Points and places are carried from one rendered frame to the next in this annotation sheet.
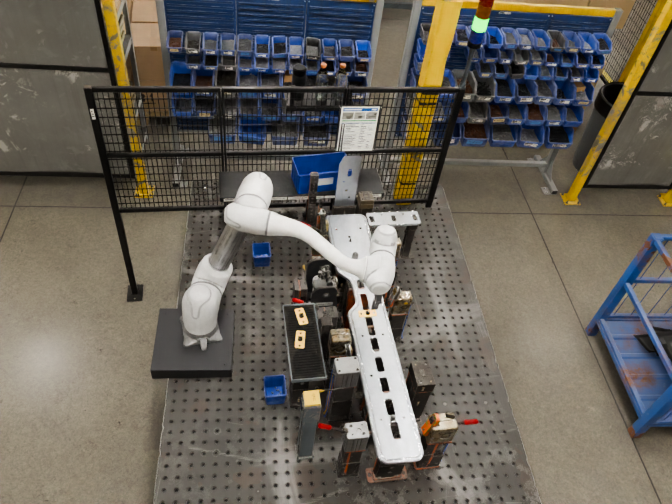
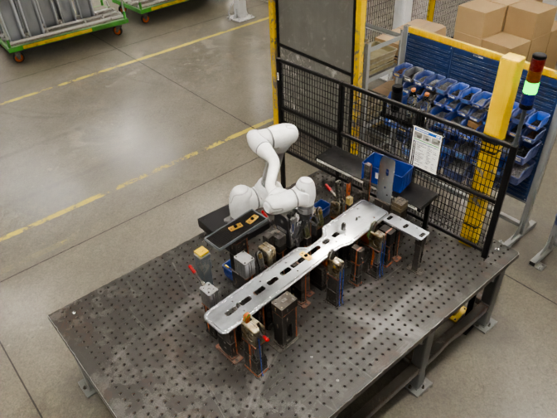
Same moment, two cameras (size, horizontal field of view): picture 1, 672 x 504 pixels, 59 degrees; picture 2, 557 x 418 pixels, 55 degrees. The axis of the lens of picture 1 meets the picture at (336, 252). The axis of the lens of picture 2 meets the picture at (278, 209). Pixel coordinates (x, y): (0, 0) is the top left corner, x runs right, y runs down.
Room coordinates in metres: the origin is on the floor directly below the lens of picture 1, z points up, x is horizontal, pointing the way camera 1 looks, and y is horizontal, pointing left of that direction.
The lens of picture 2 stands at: (0.48, -2.15, 3.17)
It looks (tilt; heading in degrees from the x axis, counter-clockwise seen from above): 38 degrees down; 62
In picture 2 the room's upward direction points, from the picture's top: 3 degrees counter-clockwise
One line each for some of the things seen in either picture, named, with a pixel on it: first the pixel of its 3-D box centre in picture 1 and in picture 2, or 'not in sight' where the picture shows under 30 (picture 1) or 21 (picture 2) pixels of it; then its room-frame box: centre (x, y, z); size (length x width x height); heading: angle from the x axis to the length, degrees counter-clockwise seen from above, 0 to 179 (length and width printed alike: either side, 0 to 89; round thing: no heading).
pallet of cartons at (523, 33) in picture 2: not in sight; (507, 45); (6.13, 2.17, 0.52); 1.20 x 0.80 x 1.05; 8
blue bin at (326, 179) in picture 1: (321, 172); (386, 172); (2.55, 0.14, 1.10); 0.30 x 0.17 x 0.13; 112
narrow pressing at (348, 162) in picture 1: (347, 181); (385, 180); (2.41, -0.01, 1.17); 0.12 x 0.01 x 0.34; 105
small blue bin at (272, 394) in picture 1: (274, 390); (233, 269); (1.38, 0.19, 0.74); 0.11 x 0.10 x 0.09; 15
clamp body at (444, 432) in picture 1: (433, 440); (255, 346); (1.18, -0.52, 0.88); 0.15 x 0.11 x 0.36; 105
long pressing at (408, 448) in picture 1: (369, 317); (304, 259); (1.68, -0.20, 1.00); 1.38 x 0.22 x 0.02; 15
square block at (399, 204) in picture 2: (362, 219); (397, 222); (2.45, -0.12, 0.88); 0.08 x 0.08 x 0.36; 15
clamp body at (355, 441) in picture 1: (351, 450); (211, 310); (1.09, -0.18, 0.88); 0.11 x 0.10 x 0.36; 105
